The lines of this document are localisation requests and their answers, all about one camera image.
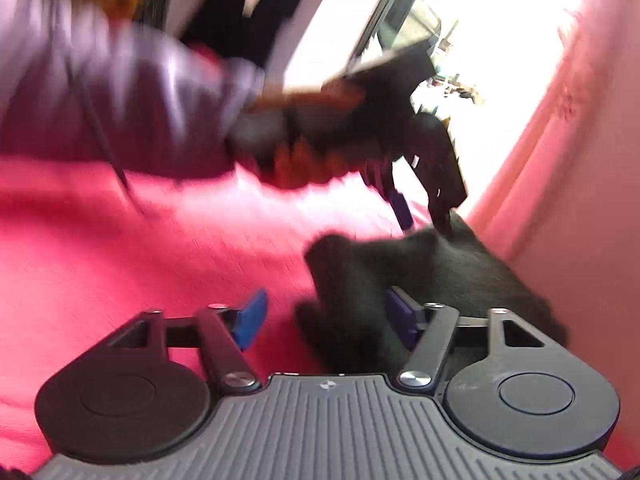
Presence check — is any dark green small garment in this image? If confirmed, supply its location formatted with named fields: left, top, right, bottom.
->
left=295, top=214, right=570, bottom=375

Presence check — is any grey sleeved left forearm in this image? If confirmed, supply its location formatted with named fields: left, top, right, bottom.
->
left=1, top=0, right=264, bottom=180

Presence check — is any left hand on gripper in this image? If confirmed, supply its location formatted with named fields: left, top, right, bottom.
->
left=238, top=79, right=367, bottom=191

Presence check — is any pink curtain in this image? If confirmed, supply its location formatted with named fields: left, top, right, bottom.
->
left=468, top=0, right=639, bottom=467

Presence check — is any red bed sheet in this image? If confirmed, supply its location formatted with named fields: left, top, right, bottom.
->
left=1, top=160, right=399, bottom=470

